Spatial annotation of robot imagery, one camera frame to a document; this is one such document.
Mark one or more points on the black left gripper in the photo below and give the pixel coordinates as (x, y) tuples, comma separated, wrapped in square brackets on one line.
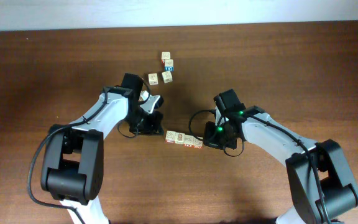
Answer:
[(152, 128)]

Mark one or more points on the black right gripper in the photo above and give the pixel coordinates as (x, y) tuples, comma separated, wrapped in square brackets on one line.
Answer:
[(211, 140)]

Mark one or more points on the red edged block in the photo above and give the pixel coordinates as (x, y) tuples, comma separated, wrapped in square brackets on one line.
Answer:
[(198, 144)]

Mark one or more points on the pineapple 2 block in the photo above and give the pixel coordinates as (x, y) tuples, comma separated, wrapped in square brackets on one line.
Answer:
[(179, 138)]

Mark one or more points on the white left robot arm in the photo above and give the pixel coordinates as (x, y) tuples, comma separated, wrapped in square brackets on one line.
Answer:
[(73, 164)]

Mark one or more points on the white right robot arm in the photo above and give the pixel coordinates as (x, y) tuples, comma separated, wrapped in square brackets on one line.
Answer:
[(322, 184)]

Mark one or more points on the blue 2 block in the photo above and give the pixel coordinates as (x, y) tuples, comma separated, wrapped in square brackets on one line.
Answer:
[(167, 77)]

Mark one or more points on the blue D block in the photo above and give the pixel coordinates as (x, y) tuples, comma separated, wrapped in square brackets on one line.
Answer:
[(169, 65)]

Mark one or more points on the red top edge block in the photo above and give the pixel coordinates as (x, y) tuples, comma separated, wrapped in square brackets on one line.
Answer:
[(165, 56)]

